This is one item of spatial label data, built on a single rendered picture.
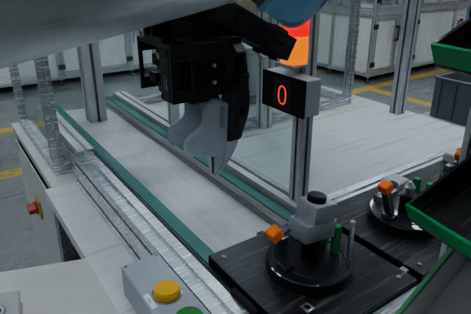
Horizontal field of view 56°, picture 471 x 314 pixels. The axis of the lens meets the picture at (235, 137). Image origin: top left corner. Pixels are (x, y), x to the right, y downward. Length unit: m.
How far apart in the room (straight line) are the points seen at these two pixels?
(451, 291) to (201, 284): 0.37
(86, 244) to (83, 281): 0.12
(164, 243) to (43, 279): 0.26
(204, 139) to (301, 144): 0.48
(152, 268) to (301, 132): 0.38
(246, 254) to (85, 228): 0.45
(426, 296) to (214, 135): 0.31
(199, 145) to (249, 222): 0.54
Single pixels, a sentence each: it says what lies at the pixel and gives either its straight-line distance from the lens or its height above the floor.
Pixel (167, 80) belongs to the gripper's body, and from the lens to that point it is 0.40.
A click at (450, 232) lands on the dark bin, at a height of 1.21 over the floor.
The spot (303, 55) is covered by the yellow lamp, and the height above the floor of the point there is 1.28.
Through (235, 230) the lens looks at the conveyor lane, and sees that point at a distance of 0.94.
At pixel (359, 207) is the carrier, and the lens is 0.95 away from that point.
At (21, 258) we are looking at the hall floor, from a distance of 2.63.
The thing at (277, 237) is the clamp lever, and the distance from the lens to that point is 0.66.
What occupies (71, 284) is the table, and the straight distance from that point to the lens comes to 0.95.
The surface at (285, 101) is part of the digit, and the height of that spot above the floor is 1.19.
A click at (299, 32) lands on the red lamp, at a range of 0.81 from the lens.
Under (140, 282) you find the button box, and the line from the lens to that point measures 0.76.
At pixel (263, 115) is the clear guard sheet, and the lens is 0.99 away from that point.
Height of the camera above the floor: 1.43
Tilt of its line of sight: 22 degrees down
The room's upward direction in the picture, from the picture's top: straight up
